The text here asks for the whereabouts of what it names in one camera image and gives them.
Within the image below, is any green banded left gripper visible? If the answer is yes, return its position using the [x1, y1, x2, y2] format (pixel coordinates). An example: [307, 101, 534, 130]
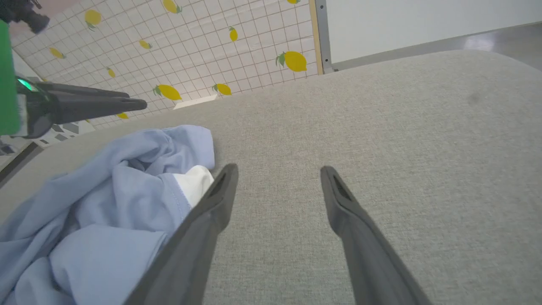
[0, 20, 148, 139]

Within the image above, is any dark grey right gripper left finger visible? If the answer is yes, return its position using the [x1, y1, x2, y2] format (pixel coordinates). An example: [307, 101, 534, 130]
[124, 164, 239, 305]

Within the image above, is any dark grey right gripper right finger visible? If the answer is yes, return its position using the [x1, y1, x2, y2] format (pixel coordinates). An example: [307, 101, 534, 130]
[320, 166, 432, 305]

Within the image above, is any light blue garment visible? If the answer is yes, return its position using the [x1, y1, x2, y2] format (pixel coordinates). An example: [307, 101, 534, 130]
[0, 125, 216, 305]

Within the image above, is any light wooden trim strip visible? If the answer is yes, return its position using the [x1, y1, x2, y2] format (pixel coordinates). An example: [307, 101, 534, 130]
[309, 0, 324, 76]

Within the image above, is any white wall outlet plate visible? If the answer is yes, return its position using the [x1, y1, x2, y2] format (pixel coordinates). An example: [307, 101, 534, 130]
[173, 94, 218, 111]

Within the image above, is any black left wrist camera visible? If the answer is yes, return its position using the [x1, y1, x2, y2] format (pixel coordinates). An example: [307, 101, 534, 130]
[0, 0, 50, 34]

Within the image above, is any white partition panel grey frame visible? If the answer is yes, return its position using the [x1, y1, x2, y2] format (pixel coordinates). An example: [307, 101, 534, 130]
[315, 0, 542, 73]

